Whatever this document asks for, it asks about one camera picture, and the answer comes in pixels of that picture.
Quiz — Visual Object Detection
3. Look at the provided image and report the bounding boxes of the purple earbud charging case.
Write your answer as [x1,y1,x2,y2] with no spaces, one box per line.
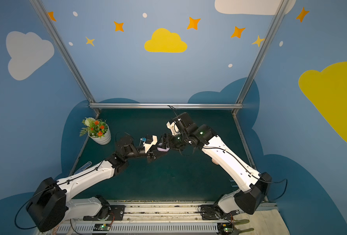
[157,143,170,152]

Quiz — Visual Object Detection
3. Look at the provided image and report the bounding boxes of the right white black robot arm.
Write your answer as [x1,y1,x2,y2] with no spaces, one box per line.
[162,112,272,214]

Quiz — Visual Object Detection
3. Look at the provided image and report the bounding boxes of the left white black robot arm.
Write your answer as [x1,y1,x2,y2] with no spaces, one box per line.
[26,134,170,232]

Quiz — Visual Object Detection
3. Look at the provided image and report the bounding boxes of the white pot with flowers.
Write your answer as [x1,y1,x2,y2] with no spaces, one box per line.
[80,118,111,145]

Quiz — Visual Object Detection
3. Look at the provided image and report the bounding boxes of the blue dotted work glove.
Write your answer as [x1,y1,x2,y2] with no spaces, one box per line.
[74,161,92,174]

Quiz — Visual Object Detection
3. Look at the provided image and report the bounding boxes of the left green controller board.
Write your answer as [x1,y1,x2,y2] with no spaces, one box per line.
[93,224,111,232]

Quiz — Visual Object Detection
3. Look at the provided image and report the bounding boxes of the green controller board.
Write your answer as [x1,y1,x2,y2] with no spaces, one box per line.
[93,224,111,232]
[217,223,234,235]

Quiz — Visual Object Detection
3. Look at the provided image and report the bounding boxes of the right green controller board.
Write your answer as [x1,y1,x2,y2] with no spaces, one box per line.
[217,223,234,235]

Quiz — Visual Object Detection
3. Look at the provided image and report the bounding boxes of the beige cloth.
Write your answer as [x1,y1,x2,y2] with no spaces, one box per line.
[233,209,290,235]

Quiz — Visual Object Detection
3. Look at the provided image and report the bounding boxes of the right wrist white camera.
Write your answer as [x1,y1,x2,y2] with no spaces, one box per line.
[166,121,180,136]

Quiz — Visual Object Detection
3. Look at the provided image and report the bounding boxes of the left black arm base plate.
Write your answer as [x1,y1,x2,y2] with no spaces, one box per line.
[83,205,126,221]

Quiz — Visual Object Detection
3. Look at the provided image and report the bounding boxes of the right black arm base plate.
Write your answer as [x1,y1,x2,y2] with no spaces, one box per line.
[198,204,240,220]

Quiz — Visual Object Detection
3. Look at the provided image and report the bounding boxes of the green handled pliers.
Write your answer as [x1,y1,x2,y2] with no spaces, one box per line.
[231,219,255,235]

